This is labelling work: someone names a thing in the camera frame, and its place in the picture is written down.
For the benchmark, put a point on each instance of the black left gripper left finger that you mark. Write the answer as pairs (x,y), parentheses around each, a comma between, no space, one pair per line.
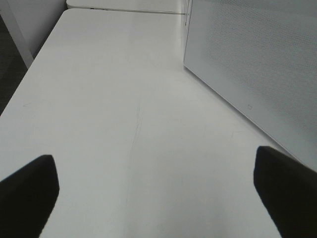
(27,198)

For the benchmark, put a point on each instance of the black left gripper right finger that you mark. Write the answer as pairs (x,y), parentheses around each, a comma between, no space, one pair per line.
(288,191)

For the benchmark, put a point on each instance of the white microwave door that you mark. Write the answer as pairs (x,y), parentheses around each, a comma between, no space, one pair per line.
(261,57)

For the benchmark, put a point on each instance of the white table leg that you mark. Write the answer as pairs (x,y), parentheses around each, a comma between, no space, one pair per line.
(15,32)

